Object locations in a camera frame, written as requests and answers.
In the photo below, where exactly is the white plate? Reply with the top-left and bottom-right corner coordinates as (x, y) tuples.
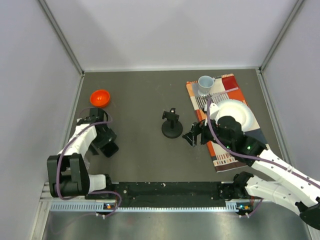
(215, 99), (255, 132)

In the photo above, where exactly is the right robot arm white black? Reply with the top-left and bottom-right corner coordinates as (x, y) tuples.
(182, 116), (320, 229)

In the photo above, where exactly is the orange bowl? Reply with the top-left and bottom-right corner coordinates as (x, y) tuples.
(89, 89), (111, 108)

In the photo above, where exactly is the black smartphone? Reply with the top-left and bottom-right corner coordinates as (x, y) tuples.
(100, 142), (119, 158)

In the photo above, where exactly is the light blue cup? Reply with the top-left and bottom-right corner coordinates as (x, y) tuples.
(197, 75), (216, 96)

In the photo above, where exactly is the grey slotted cable duct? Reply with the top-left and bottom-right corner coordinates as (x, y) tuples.
(50, 202), (239, 213)

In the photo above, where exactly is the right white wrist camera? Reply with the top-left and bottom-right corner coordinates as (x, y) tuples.
(206, 102), (220, 120)

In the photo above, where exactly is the black phone stand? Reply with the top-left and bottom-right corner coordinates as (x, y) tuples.
(161, 107), (183, 139)

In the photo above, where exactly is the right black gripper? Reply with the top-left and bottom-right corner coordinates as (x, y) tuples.
(182, 113), (233, 150)

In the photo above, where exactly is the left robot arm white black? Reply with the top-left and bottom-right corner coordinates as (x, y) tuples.
(46, 107), (119, 200)

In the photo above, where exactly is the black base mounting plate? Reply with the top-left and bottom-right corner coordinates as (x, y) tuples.
(111, 181), (234, 207)

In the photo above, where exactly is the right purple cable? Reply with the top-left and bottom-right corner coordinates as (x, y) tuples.
(205, 98), (320, 189)

